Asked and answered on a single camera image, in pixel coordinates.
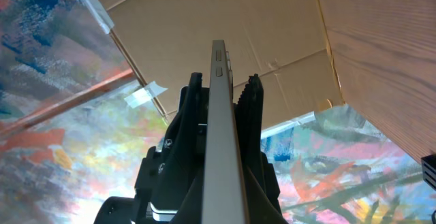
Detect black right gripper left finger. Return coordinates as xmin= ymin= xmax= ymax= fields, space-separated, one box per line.
xmin=149 ymin=72 xmax=208 ymax=223

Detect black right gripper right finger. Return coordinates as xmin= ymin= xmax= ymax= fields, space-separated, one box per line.
xmin=234 ymin=74 xmax=286 ymax=224

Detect colourful painted backdrop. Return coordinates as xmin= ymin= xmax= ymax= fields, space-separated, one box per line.
xmin=1 ymin=0 xmax=435 ymax=223

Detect brown cardboard panel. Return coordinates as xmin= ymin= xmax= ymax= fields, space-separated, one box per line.
xmin=99 ymin=0 xmax=343 ymax=128

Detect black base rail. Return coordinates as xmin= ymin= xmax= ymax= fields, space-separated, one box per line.
xmin=421 ymin=155 xmax=436 ymax=190

